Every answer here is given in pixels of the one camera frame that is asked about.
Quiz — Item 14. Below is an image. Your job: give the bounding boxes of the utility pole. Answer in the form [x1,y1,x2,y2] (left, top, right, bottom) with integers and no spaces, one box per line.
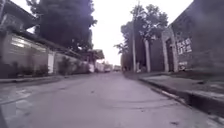
[131,3,138,73]

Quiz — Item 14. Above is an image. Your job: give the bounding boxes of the grey concrete road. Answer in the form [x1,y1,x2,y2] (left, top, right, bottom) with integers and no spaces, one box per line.
[0,71,224,128]

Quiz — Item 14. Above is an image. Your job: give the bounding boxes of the large dark tree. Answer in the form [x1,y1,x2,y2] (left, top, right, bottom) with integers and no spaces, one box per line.
[25,0,98,53]

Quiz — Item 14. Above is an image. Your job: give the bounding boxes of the raised concrete sidewalk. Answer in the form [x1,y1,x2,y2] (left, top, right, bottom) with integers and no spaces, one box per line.
[123,70,224,118]

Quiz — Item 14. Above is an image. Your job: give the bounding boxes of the house with roof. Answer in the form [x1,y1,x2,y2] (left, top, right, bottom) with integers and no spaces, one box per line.
[0,0,38,34]

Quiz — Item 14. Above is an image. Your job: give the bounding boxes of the trees behind wall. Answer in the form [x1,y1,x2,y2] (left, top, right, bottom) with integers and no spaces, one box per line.
[113,3,170,72]

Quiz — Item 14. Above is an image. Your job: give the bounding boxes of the low wall with bushes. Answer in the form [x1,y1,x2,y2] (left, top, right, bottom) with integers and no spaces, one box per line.
[0,31,96,80]

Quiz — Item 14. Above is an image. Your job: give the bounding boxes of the dark wall with gate pillars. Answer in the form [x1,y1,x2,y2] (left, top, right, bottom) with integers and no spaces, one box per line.
[143,0,224,75]

